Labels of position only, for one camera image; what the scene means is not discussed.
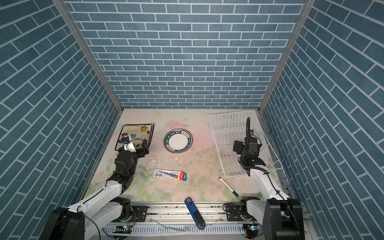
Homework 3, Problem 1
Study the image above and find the black square plate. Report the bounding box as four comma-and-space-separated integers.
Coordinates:
115, 123, 155, 151

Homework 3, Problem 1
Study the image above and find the black patterned round plate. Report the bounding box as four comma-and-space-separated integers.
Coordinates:
164, 129, 193, 154

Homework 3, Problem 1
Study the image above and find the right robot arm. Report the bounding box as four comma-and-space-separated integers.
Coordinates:
233, 118, 305, 240

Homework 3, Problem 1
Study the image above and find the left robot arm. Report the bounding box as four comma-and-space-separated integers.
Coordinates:
40, 137, 149, 240

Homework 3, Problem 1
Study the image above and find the blue white pen box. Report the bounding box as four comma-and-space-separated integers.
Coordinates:
152, 169, 187, 181

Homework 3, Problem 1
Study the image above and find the black white marker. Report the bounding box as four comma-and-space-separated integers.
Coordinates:
219, 177, 239, 197

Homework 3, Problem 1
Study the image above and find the blue black stapler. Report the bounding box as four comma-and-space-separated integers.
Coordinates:
185, 197, 206, 230

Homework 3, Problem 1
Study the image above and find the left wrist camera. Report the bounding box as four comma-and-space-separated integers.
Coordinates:
122, 141, 136, 153

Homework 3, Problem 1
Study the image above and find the white wire dish rack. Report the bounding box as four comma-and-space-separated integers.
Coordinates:
209, 111, 282, 181

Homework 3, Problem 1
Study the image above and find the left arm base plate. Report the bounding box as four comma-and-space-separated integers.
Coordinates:
119, 206, 148, 223

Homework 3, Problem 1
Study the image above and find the aluminium mounting rail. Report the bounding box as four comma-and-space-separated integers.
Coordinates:
56, 201, 313, 233

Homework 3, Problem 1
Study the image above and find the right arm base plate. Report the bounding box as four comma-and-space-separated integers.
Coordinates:
222, 203, 258, 222

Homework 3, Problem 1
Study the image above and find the white slotted cable duct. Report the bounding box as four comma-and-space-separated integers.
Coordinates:
104, 224, 245, 237

